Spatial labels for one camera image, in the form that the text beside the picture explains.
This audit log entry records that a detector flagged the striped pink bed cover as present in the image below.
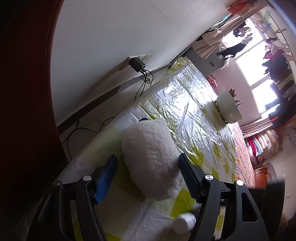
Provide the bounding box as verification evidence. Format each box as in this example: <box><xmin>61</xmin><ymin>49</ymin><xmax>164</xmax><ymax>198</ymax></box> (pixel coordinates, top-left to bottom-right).
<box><xmin>227</xmin><ymin>123</ymin><xmax>255</xmax><ymax>188</ymax></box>

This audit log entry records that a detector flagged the hanging dark clothes row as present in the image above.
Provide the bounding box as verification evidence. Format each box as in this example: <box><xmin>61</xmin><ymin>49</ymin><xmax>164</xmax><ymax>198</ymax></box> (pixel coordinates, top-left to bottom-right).
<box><xmin>262</xmin><ymin>38</ymin><xmax>295</xmax><ymax>128</ymax></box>

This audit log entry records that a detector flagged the white round pot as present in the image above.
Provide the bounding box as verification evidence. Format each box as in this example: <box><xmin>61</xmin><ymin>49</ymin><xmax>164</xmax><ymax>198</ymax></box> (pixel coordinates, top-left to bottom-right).
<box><xmin>216</xmin><ymin>90</ymin><xmax>243</xmax><ymax>123</ymax></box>

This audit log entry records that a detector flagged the stack of folded quilts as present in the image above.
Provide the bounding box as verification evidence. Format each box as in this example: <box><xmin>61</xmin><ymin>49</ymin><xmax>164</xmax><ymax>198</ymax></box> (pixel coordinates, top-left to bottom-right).
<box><xmin>244</xmin><ymin>128</ymin><xmax>283</xmax><ymax>168</ymax></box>

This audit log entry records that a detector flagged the red wooden headboard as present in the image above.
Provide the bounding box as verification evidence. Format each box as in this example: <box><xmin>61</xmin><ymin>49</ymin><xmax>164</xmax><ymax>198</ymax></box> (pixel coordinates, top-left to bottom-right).
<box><xmin>254</xmin><ymin>163</ymin><xmax>277</xmax><ymax>189</ymax></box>

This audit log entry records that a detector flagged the black power cable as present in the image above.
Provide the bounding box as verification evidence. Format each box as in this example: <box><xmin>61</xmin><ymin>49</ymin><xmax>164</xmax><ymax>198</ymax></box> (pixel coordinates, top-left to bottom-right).
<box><xmin>61</xmin><ymin>69</ymin><xmax>155</xmax><ymax>163</ymax></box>

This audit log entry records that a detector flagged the dark brown bottle white cap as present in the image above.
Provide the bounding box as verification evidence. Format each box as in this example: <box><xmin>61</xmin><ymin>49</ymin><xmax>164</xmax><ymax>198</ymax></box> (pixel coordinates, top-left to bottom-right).
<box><xmin>171</xmin><ymin>203</ymin><xmax>223</xmax><ymax>235</ymax></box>

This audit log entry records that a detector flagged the beige tied curtain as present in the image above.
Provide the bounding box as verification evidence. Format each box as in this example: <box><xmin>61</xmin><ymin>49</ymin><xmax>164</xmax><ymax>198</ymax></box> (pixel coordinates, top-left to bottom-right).
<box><xmin>191</xmin><ymin>14</ymin><xmax>253</xmax><ymax>60</ymax></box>

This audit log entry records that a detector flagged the black power adapter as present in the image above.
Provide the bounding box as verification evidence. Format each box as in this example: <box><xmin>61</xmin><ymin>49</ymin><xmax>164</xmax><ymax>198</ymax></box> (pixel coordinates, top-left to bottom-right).
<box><xmin>128</xmin><ymin>57</ymin><xmax>146</xmax><ymax>72</ymax></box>

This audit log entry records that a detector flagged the pink striped right curtain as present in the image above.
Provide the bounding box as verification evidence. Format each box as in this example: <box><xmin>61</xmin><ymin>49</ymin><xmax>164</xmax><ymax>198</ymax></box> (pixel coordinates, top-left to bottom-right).
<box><xmin>240</xmin><ymin>118</ymin><xmax>273</xmax><ymax>138</ymax></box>

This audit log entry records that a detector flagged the orange cloth on wall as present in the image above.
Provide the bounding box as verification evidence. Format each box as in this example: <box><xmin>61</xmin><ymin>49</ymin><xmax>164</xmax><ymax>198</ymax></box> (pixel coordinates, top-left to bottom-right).
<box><xmin>227</xmin><ymin>0</ymin><xmax>257</xmax><ymax>17</ymax></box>

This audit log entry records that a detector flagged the white washing machine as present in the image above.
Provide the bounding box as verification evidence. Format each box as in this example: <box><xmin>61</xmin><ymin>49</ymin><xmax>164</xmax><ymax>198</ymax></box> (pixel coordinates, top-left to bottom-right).
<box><xmin>185</xmin><ymin>48</ymin><xmax>224</xmax><ymax>77</ymax></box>

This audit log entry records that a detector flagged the white fluffy plush ball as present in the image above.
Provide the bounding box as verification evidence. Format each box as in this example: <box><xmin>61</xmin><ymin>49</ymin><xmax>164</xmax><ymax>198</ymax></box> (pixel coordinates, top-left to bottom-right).
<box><xmin>121</xmin><ymin>120</ymin><xmax>184</xmax><ymax>201</ymax></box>

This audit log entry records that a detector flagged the yellow checkered tablecloth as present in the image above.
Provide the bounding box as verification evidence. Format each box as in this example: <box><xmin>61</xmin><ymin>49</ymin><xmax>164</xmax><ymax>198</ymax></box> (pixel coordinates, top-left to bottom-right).
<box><xmin>56</xmin><ymin>56</ymin><xmax>242</xmax><ymax>241</ymax></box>

